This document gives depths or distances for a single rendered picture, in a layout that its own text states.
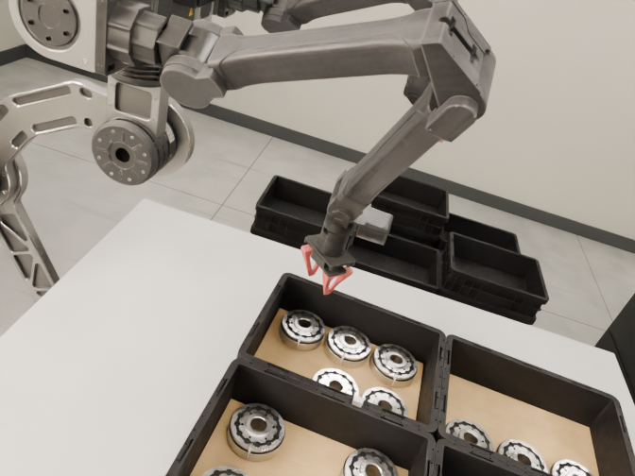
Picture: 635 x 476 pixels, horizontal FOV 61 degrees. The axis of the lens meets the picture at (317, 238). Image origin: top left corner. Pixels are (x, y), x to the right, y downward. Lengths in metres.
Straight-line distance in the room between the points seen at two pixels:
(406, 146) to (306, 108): 3.30
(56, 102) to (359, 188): 0.75
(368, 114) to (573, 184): 1.55
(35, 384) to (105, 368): 0.14
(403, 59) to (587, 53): 3.37
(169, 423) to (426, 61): 0.90
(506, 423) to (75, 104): 1.19
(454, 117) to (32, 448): 0.96
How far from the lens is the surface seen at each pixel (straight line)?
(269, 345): 1.23
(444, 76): 0.66
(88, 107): 1.34
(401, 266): 2.44
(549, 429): 1.38
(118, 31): 0.83
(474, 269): 2.44
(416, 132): 0.76
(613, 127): 4.19
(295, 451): 1.07
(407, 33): 0.66
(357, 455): 1.07
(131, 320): 1.42
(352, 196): 0.93
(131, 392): 1.28
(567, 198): 4.34
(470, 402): 1.31
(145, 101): 1.17
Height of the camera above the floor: 1.70
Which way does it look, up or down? 33 degrees down
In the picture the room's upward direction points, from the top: 17 degrees clockwise
